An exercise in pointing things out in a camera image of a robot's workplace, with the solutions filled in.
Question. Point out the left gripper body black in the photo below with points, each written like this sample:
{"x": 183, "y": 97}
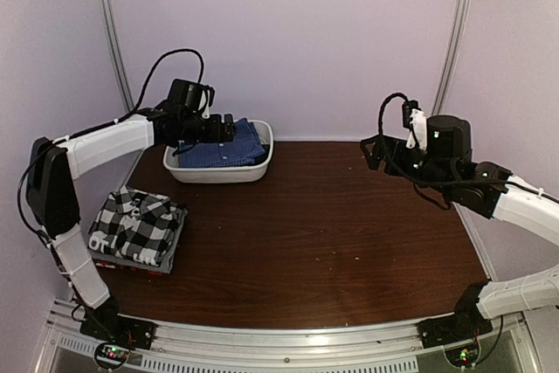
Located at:
{"x": 193, "y": 133}

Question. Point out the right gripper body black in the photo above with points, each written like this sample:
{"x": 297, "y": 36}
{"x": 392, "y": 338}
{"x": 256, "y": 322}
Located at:
{"x": 431, "y": 169}

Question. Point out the blue checked long sleeve shirt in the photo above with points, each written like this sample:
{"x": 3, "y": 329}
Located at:
{"x": 246, "y": 149}

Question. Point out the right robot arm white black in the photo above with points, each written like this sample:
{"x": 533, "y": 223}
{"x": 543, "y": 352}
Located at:
{"x": 494, "y": 192}

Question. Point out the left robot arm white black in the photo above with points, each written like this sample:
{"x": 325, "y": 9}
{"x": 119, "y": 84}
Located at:
{"x": 47, "y": 187}

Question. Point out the white plastic tub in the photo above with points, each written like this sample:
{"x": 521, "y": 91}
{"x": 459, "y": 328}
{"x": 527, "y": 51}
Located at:
{"x": 240, "y": 174}

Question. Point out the black patterned shirt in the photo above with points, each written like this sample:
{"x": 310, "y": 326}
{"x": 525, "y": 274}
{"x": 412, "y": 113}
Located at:
{"x": 266, "y": 140}

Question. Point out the black white plaid folded shirt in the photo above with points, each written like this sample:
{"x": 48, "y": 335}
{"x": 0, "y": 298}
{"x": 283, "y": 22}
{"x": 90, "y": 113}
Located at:
{"x": 136, "y": 225}

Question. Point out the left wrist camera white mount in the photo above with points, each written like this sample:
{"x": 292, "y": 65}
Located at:
{"x": 208, "y": 95}

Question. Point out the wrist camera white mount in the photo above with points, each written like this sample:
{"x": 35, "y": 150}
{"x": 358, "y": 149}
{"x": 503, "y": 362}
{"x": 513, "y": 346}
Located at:
{"x": 415, "y": 120}
{"x": 208, "y": 95}

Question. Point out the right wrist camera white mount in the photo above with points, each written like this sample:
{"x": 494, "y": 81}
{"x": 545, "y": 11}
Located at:
{"x": 415, "y": 120}

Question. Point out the left aluminium frame post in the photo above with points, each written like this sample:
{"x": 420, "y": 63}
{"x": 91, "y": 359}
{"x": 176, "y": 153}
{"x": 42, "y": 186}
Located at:
{"x": 114, "y": 49}

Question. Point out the aluminium frame post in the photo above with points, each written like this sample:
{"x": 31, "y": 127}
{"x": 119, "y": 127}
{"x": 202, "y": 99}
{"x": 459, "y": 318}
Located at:
{"x": 114, "y": 49}
{"x": 460, "y": 15}

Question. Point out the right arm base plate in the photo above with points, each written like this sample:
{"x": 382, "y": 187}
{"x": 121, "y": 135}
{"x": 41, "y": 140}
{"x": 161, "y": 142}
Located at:
{"x": 451, "y": 329}

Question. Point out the right aluminium frame post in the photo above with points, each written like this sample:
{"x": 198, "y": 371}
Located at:
{"x": 460, "y": 15}

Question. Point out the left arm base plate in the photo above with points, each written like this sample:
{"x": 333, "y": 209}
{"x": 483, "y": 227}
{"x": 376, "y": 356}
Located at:
{"x": 131, "y": 333}

